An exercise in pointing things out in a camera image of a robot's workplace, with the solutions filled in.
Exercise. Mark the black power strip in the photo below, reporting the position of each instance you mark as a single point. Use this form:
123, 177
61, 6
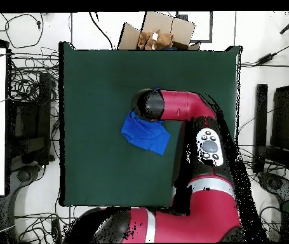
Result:
56, 230

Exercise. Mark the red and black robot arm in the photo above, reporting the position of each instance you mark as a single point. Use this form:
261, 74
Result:
179, 106

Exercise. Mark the dark stand foot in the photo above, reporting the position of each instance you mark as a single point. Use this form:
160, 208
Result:
275, 183
23, 175

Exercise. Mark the black chair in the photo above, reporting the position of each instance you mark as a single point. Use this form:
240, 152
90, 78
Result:
285, 114

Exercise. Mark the dark green table cloth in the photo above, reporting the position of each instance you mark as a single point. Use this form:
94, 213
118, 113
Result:
108, 76

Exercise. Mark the brown plush toy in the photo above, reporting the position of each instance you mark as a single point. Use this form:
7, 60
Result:
159, 40

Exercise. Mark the brown cardboard box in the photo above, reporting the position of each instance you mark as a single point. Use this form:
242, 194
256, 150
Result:
182, 28

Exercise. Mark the black upright bar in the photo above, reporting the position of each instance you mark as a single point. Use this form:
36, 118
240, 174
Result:
261, 114

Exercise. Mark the black equipment case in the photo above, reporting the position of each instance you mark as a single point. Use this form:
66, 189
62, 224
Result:
29, 122

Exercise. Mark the blue laundry item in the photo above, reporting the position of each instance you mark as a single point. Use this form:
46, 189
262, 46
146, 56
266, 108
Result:
146, 134

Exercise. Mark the grey floor frame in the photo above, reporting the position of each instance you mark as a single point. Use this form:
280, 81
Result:
211, 28

